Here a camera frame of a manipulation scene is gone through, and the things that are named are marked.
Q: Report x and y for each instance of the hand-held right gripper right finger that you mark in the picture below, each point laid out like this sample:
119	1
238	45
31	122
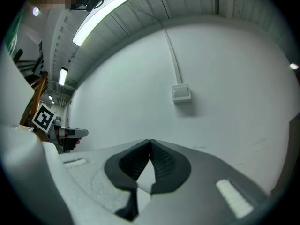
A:
206	179

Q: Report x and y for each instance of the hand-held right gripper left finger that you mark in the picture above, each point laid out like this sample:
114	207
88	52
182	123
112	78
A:
93	172

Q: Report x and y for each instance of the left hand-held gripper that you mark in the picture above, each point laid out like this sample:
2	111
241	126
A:
43	117

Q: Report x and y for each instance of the person's left hand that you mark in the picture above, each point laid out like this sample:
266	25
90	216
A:
78	140

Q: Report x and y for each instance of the rectangular ceiling light panel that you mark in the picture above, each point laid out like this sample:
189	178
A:
63	76

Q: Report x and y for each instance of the black shelf rack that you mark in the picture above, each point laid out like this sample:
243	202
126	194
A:
32	64

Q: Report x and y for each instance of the green and white shirt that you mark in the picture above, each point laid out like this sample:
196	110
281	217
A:
14	78

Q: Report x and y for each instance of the long ceiling light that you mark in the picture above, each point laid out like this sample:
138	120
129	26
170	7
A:
105	10

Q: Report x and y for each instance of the orange wooden frame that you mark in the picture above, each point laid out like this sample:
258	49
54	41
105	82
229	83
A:
37	95

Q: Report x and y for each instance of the white wall junction box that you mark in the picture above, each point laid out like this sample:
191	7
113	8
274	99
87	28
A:
181	93

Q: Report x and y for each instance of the white wall conduit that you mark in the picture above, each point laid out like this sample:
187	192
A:
173	55

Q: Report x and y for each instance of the black head camera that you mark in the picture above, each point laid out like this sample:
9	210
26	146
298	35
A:
90	0

